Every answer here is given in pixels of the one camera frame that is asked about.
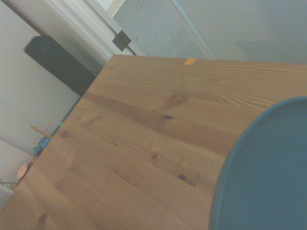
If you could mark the teal round plate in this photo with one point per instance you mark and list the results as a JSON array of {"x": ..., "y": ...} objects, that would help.
[{"x": 263, "y": 179}]

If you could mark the orange tape piece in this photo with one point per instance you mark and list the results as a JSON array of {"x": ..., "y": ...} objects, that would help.
[{"x": 189, "y": 61}]

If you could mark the brass door hinge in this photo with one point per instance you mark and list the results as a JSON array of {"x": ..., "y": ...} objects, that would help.
[{"x": 121, "y": 40}]

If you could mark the black tower heater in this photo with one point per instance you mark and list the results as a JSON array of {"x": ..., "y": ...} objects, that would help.
[{"x": 57, "y": 62}]

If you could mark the wooden stick rack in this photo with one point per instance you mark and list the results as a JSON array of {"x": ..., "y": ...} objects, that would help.
[{"x": 39, "y": 130}]

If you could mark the blue plastic item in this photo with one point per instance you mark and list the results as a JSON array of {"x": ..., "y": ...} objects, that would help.
[{"x": 42, "y": 145}]

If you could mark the white door frame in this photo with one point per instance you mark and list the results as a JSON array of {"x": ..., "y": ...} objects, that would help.
[{"x": 79, "y": 21}]

